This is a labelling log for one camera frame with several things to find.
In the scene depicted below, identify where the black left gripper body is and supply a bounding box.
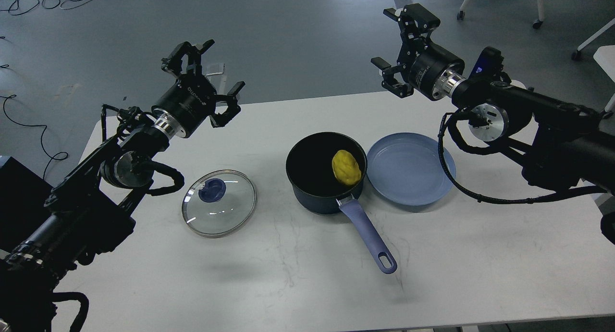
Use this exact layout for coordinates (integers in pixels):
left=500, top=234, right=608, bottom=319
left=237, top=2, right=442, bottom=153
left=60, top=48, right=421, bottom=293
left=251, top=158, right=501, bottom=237
left=152, top=77, right=217, bottom=138

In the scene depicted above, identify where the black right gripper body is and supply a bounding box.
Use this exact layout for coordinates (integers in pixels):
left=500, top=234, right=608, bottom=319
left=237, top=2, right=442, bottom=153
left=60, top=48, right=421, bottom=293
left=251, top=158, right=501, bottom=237
left=406, top=43, right=465, bottom=101

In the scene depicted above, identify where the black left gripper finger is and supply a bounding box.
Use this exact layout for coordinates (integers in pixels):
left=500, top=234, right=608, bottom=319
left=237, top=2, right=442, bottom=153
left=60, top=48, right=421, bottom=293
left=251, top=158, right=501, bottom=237
left=161, top=39, right=215, bottom=83
left=209, top=81, right=246, bottom=128

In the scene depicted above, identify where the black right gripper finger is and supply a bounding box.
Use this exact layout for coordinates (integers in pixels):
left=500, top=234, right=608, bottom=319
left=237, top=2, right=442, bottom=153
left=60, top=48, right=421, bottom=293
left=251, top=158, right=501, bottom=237
left=370, top=57, right=414, bottom=98
left=383, top=3, right=441, bottom=59

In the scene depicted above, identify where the glass pot lid blue knob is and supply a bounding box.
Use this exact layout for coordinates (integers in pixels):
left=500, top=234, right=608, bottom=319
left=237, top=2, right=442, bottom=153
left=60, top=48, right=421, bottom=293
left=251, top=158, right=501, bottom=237
left=182, top=170, right=257, bottom=239

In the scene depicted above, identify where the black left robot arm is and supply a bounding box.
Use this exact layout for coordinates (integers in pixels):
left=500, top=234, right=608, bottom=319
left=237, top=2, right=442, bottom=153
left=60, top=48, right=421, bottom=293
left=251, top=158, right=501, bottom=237
left=0, top=39, right=245, bottom=332

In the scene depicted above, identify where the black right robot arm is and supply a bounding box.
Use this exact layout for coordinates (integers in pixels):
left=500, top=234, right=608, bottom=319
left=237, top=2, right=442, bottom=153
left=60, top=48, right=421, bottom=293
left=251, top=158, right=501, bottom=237
left=371, top=3, right=615, bottom=205

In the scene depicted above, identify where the blue round plate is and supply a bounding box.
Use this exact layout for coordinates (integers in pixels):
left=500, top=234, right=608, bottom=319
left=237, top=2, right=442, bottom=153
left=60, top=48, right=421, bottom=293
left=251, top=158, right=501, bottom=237
left=367, top=132, right=453, bottom=207

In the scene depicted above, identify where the black box at left edge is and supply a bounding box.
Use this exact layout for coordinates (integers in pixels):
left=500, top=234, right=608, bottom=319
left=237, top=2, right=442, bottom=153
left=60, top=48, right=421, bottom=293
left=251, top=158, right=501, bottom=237
left=0, top=156, right=52, bottom=253

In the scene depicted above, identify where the dark blue saucepan purple handle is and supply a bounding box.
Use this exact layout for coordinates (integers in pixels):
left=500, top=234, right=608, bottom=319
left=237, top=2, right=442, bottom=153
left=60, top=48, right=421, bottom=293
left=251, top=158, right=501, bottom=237
left=285, top=132, right=397, bottom=274

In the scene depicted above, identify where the black cable on floor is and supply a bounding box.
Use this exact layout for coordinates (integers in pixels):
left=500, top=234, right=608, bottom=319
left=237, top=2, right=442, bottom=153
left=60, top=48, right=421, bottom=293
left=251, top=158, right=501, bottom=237
left=0, top=95, right=69, bottom=181

